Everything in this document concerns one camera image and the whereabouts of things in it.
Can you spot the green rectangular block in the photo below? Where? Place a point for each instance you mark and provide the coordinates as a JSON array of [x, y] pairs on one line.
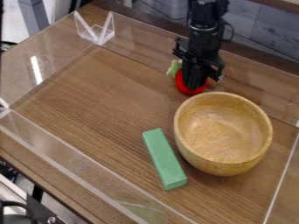
[[165, 163]]

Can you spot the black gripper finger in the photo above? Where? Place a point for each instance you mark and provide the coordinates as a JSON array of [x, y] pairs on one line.
[[188, 80], [200, 75]]

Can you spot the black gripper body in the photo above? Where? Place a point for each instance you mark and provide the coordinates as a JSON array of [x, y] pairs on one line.
[[210, 60]]

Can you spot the clear acrylic enclosure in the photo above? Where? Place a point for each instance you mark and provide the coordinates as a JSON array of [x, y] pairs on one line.
[[84, 89]]

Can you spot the red plush strawberry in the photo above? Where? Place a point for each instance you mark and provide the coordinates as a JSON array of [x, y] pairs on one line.
[[174, 72]]

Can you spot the black clamp device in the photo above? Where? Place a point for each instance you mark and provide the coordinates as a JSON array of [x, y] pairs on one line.
[[28, 217]]

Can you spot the grey table leg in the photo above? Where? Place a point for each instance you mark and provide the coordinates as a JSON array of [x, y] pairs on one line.
[[33, 15]]

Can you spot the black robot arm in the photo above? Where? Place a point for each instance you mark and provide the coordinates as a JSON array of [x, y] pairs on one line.
[[197, 51]]

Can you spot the wooden bowl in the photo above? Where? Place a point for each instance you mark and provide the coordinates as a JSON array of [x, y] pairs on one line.
[[222, 133]]

